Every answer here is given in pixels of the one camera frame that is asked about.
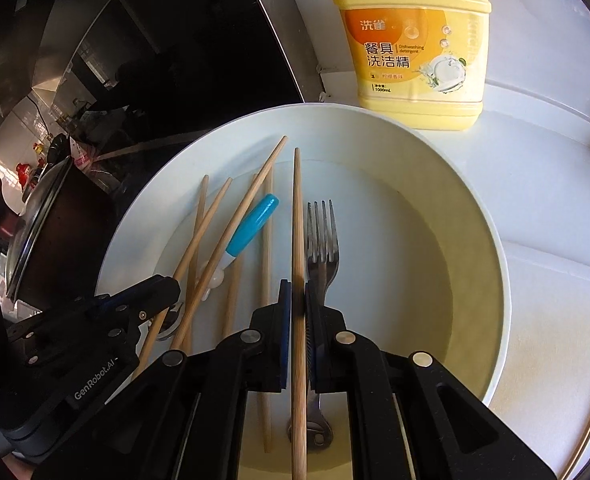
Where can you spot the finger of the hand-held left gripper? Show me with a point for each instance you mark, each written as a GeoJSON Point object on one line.
{"type": "Point", "coordinates": [160, 292]}
{"type": "Point", "coordinates": [107, 306]}

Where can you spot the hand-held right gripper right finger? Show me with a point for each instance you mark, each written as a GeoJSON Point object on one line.
{"type": "Point", "coordinates": [311, 340]}

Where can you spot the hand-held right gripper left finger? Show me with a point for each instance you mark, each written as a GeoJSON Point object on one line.
{"type": "Point", "coordinates": [285, 340]}

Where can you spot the long wooden chopstick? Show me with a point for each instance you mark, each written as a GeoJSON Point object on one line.
{"type": "Point", "coordinates": [255, 187]}
{"type": "Point", "coordinates": [210, 215]}
{"type": "Point", "coordinates": [232, 300]}
{"type": "Point", "coordinates": [266, 285]}
{"type": "Point", "coordinates": [297, 220]}

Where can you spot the white round basin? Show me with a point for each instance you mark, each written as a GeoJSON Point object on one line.
{"type": "Point", "coordinates": [400, 285]}

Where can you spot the dark cooking pot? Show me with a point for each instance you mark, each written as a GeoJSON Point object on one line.
{"type": "Point", "coordinates": [80, 230]}

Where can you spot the black metal fork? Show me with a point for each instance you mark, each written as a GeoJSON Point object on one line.
{"type": "Point", "coordinates": [322, 255]}

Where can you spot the small red object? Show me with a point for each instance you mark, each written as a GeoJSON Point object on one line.
{"type": "Point", "coordinates": [22, 172]}

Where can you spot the white plastic cutting board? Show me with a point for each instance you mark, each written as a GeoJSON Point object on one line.
{"type": "Point", "coordinates": [550, 335]}

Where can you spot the yellow detergent pump bottle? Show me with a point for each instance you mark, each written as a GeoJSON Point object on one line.
{"type": "Point", "coordinates": [410, 85]}

